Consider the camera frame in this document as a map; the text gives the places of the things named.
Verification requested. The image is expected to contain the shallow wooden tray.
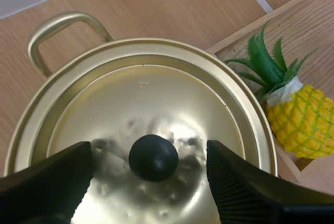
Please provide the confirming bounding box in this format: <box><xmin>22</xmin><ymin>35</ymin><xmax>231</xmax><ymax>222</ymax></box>
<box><xmin>206</xmin><ymin>0</ymin><xmax>334</xmax><ymax>183</ymax></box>

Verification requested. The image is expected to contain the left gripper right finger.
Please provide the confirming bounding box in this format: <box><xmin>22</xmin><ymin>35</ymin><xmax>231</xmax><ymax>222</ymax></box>
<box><xmin>206</xmin><ymin>139</ymin><xmax>334</xmax><ymax>224</ymax></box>

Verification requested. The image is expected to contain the yellow toy pineapple green crown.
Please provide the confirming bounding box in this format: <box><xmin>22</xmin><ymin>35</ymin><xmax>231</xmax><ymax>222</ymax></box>
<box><xmin>223</xmin><ymin>21</ymin><xmax>334</xmax><ymax>160</ymax></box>

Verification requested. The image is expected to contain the gold pot with two handles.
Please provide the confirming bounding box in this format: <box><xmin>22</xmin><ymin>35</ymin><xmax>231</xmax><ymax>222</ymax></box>
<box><xmin>4</xmin><ymin>11</ymin><xmax>279</xmax><ymax>224</ymax></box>

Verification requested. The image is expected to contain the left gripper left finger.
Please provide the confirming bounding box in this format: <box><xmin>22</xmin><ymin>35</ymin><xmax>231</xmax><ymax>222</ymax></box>
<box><xmin>0</xmin><ymin>141</ymin><xmax>94</xmax><ymax>224</ymax></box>

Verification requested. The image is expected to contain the gold lid with black knob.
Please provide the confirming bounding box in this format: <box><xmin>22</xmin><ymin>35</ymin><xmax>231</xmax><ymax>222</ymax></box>
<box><xmin>4</xmin><ymin>38</ymin><xmax>278</xmax><ymax>224</ymax></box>

